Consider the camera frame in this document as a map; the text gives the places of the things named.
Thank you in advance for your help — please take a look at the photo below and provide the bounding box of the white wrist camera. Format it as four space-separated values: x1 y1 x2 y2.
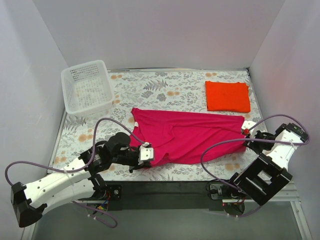
139 142 155 163
241 120 257 137

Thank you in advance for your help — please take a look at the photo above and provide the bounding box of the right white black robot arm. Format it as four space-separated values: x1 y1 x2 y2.
226 123 310 206

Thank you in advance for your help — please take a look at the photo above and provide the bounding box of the white plastic basket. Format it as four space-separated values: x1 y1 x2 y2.
60 60 115 117

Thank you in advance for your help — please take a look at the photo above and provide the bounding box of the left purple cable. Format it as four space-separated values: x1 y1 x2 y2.
4 117 151 229

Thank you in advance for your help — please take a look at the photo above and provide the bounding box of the magenta t shirt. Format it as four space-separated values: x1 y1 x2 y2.
131 108 245 167

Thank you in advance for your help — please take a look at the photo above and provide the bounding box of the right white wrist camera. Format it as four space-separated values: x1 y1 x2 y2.
241 120 257 137

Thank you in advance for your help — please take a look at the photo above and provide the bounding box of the folded orange t shirt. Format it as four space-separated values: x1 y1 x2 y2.
205 81 251 113

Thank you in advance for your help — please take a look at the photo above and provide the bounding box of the floral table mat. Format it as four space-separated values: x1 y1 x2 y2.
49 70 262 181

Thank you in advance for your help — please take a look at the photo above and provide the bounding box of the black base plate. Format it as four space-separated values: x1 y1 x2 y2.
104 180 243 211

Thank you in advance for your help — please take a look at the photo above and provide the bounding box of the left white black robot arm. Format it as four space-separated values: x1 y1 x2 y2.
11 132 155 228

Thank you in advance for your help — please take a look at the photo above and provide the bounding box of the aluminium frame rail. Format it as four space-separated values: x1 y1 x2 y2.
22 184 302 240

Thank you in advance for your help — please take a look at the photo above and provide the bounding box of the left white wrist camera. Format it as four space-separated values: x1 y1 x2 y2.
139 142 155 163

